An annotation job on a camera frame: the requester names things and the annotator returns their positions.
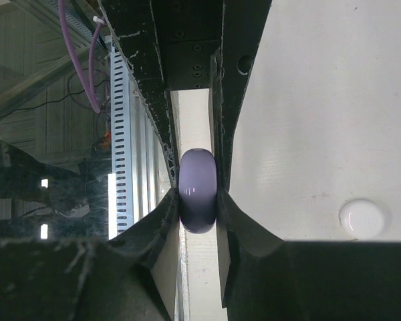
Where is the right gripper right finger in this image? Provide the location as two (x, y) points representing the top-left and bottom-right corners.
(210, 1), (401, 320)

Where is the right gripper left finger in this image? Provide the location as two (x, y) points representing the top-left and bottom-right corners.
(0, 1), (178, 320)

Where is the purple earbud case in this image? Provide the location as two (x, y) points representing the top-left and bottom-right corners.
(178, 148), (217, 234)

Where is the slotted cable duct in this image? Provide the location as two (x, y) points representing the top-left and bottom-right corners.
(108, 43), (134, 239)

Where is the aluminium mounting rail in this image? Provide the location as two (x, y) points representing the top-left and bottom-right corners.
(130, 81), (170, 219)

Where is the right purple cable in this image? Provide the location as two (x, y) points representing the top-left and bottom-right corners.
(58, 0), (104, 114)

